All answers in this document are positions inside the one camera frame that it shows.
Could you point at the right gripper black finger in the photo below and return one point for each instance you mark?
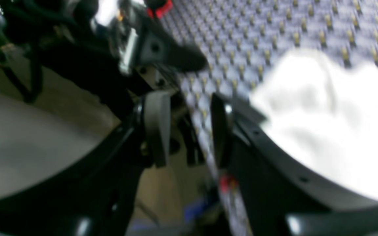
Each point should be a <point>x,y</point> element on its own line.
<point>96,195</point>
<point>282,197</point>
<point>158,46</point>

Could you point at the fan-patterned grey tablecloth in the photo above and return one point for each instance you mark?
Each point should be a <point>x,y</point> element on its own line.
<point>248,42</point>

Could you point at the white printed T-shirt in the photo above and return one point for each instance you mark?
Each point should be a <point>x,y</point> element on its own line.
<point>324,116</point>

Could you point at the red table clamp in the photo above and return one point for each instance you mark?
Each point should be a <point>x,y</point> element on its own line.
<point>158,8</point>

